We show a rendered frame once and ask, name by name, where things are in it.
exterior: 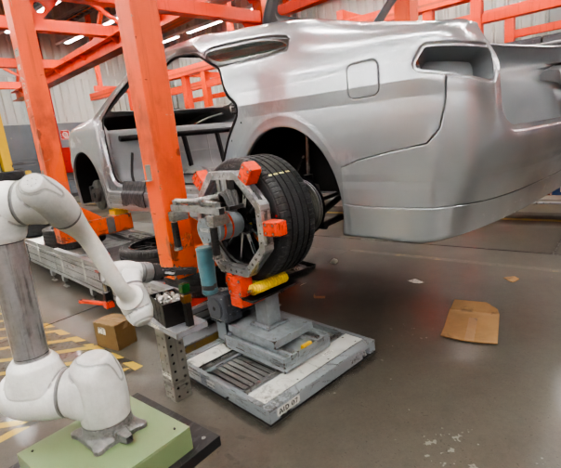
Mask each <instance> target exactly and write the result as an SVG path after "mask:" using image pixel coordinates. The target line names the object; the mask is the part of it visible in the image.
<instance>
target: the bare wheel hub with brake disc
mask: <svg viewBox="0 0 561 468"><path fill-rule="evenodd" d="M303 180H304V179H303ZM304 182H305V184H306V187H307V189H308V192H309V194H310V198H311V200H312V203H313V207H314V208H313V209H314V214H315V229H317V228H318V226H319V225H320V222H321V219H322V216H323V206H322V201H321V197H320V195H319V193H318V191H317V190H316V188H315V187H314V186H313V185H312V184H311V183H309V182H308V181H306V180H304Z"/></svg>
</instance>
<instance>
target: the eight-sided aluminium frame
mask: <svg viewBox="0 0 561 468"><path fill-rule="evenodd" d="M239 171H240V170H237V171H214V172H209V173H207V175H206V176H205V179H204V182H203V184H202V188H201V190H200V192H199V195H198V197H203V196H208V195H213V193H214V191H215V187H216V179H219V180H223V179H226V180H234V181H235V183H236V184H237V185H238V187H239V188H240V189H241V191H242V192H243V194H244V195H245V196H246V198H247V199H248V200H249V202H250V203H251V204H252V206H253V207H254V209H255V218H256V225H257V233H258V241H259V249H258V250H257V252H256V253H255V255H254V257H253V259H252V260H251V262H250V263H249V265H248V266H247V265H242V264H238V263H233V262H231V261H230V260H229V259H228V257H227V255H226V254H225V252H224V251H223V249H222V248H221V246H220V245H219V246H220V252H221V254H222V258H221V259H218V260H215V262H216V263H217V265H218V267H219V268H220V269H221V271H223V272H225V271H226V272H228V273H230V274H234V275H238V276H242V277H245V278H250V277H252V276H254V275H256V274H257V273H258V272H259V270H260V268H261V267H262V265H264V263H265V262H266V261H267V259H268V257H269V256H270V254H271V253H272V252H273V250H274V242H273V237H267V236H264V232H263V224H262V222H264V221H267V220H270V219H271V217H270V207H269V202H268V201H267V199H266V198H265V197H264V196H263V194H262V193H261V192H260V190H259V189H258V188H257V187H256V185H255V184H252V185H248V186H245V185H244V184H243V183H242V182H241V181H240V180H239V178H238V175H239ZM198 197H197V198H198ZM197 215H198V221H199V220H200V219H201V218H204V217H206V216H207V215H208V214H197Z"/></svg>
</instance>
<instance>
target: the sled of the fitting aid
mask: <svg viewBox="0 0 561 468"><path fill-rule="evenodd" d="M225 342H226V347H228V348H230V349H233V350H235V351H237V352H239V353H242V354H244V355H245V356H247V357H249V358H253V359H255V360H257V361H259V362H262V363H264V364H266V365H268V366H269V367H272V368H274V369H276V370H278V371H282V372H284V373H287V372H288V371H290V370H292V369H293V368H295V367H297V366H298V365H300V364H301V363H303V362H305V361H306V360H308V359H309V358H312V357H313V356H315V355H316V354H318V352H320V351H322V350H323V349H325V348H326V347H328V346H330V345H331V343H330V334H329V333H328V332H326V331H321V330H318V329H315V328H313V329H312V330H310V331H307V332H306V333H304V334H302V335H300V336H299V337H297V338H295V339H293V340H292V341H291V342H289V343H287V344H285V345H283V346H281V347H279V348H278V349H276V350H275V349H272V348H270V347H267V346H265V345H262V344H259V343H257V342H254V341H252V340H250V339H247V338H245V337H242V336H240V335H238V334H236V333H233V332H229V333H227V334H225Z"/></svg>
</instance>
